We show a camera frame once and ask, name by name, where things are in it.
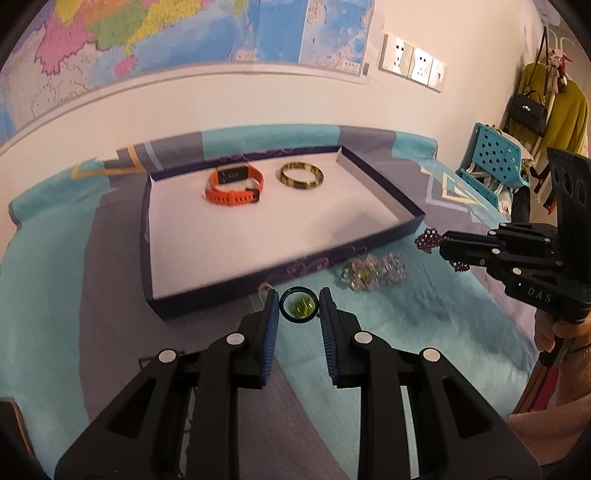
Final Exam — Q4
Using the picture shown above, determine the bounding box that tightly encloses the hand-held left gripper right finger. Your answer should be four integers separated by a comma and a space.
318, 287, 541, 480

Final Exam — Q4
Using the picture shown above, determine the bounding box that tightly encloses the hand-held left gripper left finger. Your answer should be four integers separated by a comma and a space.
54, 290, 281, 480

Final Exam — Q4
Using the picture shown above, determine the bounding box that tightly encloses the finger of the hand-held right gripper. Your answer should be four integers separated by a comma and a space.
443, 222, 560, 252
438, 243, 563, 289

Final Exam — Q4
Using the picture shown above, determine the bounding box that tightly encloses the black ring with green bead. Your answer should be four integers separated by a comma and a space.
279, 287, 320, 323

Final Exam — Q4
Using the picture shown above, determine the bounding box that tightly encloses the purple bead bracelet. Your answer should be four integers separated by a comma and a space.
414, 228, 472, 273

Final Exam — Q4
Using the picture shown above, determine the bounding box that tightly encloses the clear crystal bead bracelet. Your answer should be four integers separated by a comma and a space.
342, 253, 407, 293

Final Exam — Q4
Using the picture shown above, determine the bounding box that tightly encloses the dark blue shallow box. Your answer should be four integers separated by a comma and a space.
140, 145, 426, 320

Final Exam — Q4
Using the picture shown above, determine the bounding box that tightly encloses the person's right forearm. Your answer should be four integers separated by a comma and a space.
508, 342, 591, 467

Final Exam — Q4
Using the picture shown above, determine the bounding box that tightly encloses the person's right hand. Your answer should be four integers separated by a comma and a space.
534, 310, 591, 366

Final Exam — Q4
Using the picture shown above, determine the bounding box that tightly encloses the yellow hanging garment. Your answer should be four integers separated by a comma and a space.
515, 62, 590, 154

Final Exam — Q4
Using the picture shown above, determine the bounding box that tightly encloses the teal plastic basket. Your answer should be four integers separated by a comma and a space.
455, 122, 533, 213

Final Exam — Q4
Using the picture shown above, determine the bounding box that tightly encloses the black handbag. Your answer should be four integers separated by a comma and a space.
508, 90, 551, 138

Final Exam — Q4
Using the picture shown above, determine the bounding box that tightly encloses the small plush toy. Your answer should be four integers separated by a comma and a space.
549, 51, 574, 94

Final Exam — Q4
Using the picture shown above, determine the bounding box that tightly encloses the orange smart watch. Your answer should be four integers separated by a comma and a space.
204, 166, 265, 207

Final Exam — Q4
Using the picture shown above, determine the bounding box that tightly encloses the gold brown bangle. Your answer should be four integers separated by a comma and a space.
279, 161, 324, 190

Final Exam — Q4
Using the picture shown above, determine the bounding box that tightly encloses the white coat rack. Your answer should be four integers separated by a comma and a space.
538, 25, 578, 61

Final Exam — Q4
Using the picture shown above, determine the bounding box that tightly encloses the white wall socket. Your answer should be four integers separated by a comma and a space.
409, 46, 438, 85
379, 33, 415, 77
429, 59, 449, 91

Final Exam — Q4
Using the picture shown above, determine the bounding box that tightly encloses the colourful wall map poster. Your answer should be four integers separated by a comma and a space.
0, 0, 376, 145

